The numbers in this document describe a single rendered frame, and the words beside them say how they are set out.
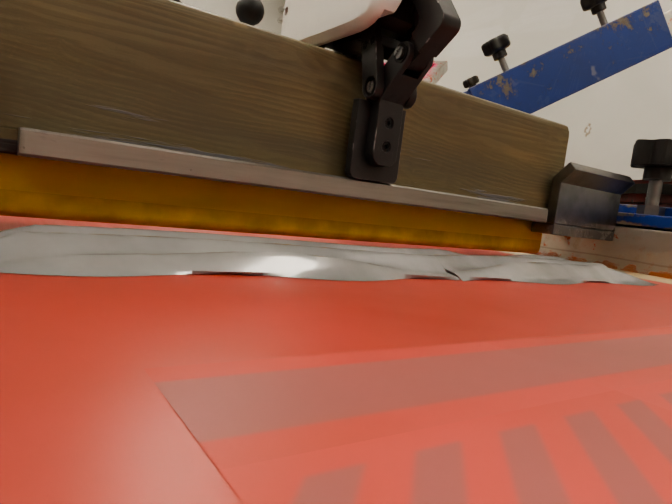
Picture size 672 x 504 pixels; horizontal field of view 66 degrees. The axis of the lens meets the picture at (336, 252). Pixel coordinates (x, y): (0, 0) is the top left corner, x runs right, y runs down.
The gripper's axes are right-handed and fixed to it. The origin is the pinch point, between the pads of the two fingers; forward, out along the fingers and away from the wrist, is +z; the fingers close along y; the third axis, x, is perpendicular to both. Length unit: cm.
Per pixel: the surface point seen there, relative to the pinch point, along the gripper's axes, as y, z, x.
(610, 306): 14.7, 5.9, 3.2
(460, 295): 12.7, 5.9, -3.0
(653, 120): -82, -43, 200
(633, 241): 4.2, 3.5, 25.4
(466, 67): -186, -78, 200
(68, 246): 8.3, 5.4, -14.9
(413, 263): 8.6, 5.4, -1.6
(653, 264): 6.0, 5.0, 25.4
